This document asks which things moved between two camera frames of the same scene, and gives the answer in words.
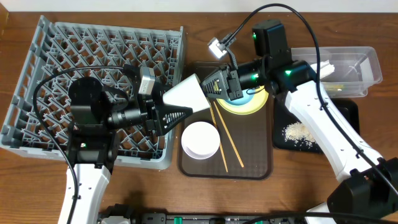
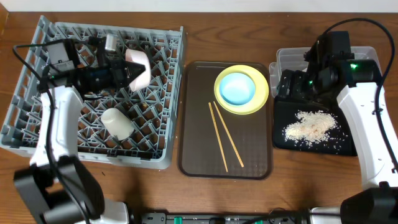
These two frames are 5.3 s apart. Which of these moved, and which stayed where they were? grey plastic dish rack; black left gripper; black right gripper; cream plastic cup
Moved: cream plastic cup; black left gripper; black right gripper
Stayed: grey plastic dish rack
